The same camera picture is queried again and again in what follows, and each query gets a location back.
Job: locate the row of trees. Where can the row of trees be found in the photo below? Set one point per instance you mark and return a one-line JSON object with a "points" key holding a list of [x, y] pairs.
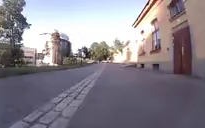
{"points": [[100, 51]]}

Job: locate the pale yellow building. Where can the pale yellow building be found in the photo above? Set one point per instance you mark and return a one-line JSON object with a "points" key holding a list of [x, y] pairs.
{"points": [[131, 53]]}

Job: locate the white building with dark tower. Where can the white building with dark tower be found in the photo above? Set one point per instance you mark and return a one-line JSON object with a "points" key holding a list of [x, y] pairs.
{"points": [[55, 50]]}

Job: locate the grey asphalt pavement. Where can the grey asphalt pavement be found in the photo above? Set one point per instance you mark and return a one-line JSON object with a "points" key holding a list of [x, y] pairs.
{"points": [[140, 100]]}

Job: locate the grey cobblestone strip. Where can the grey cobblestone strip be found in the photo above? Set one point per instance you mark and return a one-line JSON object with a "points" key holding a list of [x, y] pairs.
{"points": [[65, 106]]}

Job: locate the yellow building with dark windows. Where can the yellow building with dark windows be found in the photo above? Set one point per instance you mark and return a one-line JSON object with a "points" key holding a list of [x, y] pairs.
{"points": [[163, 56]]}

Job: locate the low pale building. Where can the low pale building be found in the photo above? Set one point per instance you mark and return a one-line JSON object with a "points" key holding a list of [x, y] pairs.
{"points": [[29, 55]]}

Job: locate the grass verge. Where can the grass verge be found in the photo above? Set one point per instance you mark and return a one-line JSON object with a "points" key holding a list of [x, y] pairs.
{"points": [[20, 71]]}

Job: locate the grey asphalt road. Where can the grey asphalt road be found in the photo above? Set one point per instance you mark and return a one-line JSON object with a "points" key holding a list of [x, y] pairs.
{"points": [[23, 93]]}

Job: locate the tall tree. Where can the tall tree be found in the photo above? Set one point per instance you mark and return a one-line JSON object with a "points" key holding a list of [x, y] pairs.
{"points": [[10, 23]]}

